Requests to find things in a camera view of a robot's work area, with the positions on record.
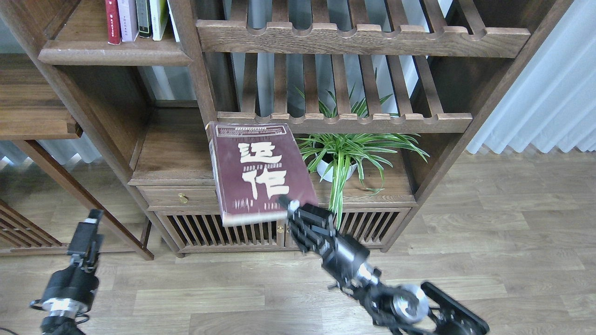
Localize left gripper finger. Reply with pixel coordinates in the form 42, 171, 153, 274
68, 208, 104, 272

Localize white plant pot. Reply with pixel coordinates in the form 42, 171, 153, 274
316, 153, 358, 182

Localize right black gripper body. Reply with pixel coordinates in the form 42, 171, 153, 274
291, 223, 373, 287

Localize white green upright book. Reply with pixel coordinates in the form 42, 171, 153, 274
149, 0, 169, 41

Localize dark wooden bookshelf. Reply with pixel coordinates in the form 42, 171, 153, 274
1, 0, 573, 256

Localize red book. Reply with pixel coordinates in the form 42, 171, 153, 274
105, 0, 122, 45

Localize thin white upright book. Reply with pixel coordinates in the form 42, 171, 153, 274
167, 0, 181, 44

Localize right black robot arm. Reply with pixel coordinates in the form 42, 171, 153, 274
278, 195, 490, 335

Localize dark green upright book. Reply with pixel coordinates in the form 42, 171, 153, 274
135, 0, 152, 39

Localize white pleated curtain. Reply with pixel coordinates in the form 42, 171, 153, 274
467, 0, 596, 154

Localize wooden side table left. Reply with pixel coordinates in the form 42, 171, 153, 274
0, 54, 155, 261

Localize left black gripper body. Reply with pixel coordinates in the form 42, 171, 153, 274
41, 266, 99, 312

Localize dark maroon book white characters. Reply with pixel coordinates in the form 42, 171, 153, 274
206, 121, 319, 227

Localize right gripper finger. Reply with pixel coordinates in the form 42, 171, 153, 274
298, 204, 335, 240
278, 195, 307, 252

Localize pale lavender white book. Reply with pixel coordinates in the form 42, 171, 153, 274
117, 0, 139, 42

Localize brass drawer knob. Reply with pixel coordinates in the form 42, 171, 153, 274
178, 193, 188, 204

